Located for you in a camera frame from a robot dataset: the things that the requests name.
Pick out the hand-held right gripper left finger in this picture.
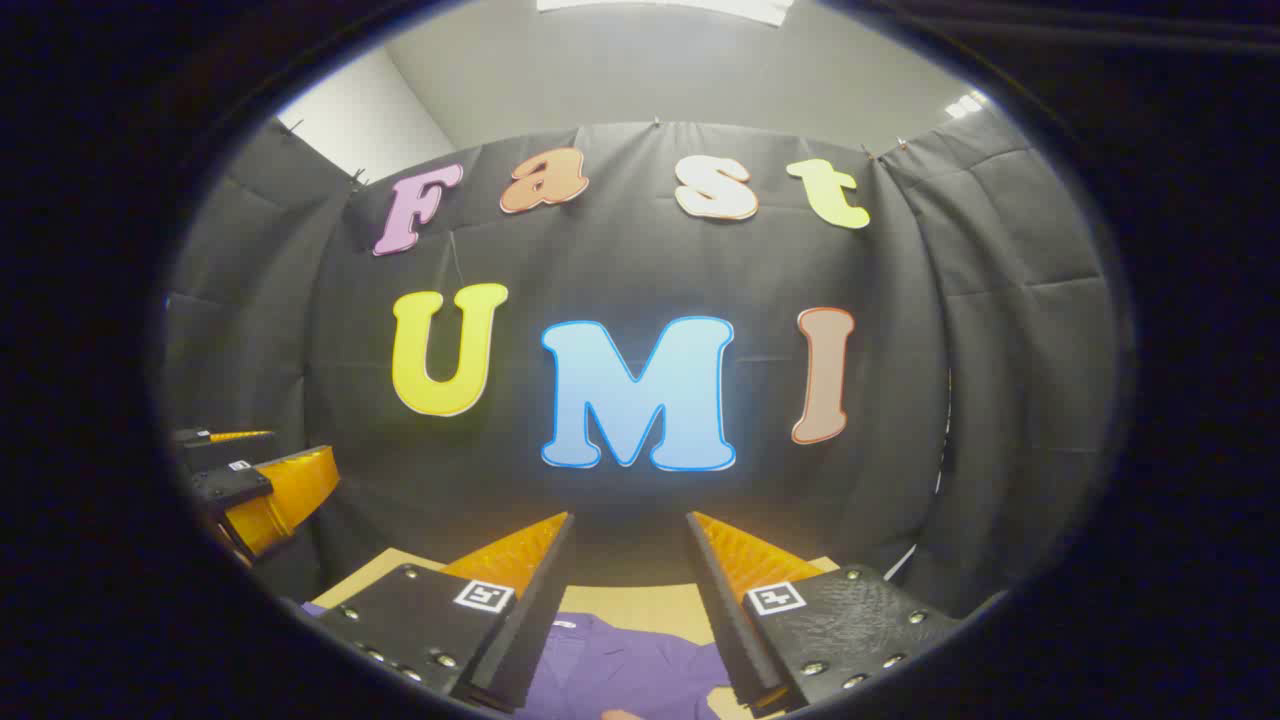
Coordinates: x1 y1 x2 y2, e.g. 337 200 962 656
300 512 577 715

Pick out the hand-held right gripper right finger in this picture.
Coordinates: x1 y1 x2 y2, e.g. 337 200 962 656
685 511 963 713

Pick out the purple jacket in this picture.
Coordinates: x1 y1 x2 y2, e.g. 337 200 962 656
300 600 739 720

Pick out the black backdrop cloth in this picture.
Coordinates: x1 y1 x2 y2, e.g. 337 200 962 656
160 105 1121 621

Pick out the white cable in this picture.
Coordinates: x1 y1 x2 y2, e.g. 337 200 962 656
885 370 953 583

